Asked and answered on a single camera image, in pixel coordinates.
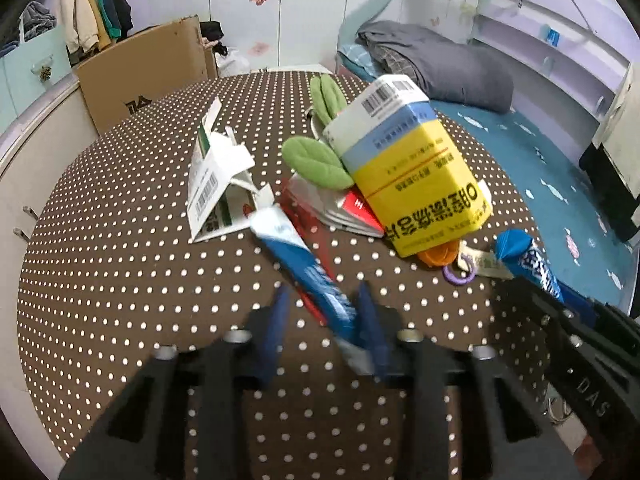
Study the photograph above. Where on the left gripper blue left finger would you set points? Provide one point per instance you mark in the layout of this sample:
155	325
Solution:
267	326

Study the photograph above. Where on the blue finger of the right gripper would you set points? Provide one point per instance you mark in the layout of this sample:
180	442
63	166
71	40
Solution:
578	304

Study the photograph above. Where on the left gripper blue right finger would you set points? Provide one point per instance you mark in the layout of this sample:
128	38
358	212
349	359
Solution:
373	332

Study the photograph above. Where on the blue white toothpaste tube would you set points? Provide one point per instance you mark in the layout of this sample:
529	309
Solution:
272	227

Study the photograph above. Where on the blue snack wrapper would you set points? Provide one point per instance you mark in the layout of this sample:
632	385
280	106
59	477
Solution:
518	251

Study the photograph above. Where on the red white packet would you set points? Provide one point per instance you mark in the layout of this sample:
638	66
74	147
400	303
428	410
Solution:
344	210

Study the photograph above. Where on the white green torn carton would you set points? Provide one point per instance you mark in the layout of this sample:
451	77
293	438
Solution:
221	192

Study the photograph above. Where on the yellow blue medicine box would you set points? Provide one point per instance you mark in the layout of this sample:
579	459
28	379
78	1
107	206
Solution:
406	166

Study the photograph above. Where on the teal quilted mattress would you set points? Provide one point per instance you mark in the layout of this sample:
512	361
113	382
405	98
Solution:
583	250

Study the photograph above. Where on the white paper tag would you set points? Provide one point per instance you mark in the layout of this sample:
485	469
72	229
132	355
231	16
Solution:
482	263

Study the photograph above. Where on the brown polka dot tablecloth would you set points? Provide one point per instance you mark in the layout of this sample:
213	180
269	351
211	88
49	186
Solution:
109	275

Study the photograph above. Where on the green plush leaf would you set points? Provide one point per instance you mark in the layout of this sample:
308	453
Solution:
327	98
314	161

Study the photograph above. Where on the white shelf unit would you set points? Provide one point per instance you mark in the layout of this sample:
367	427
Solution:
581	47

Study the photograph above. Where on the grey rolled duvet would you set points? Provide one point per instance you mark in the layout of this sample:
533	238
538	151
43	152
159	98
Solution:
444	71

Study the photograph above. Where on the cardboard box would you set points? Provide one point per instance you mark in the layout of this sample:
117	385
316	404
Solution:
139	70

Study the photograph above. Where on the hanging clothes on rack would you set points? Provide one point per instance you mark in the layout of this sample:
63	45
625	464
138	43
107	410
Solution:
91	26

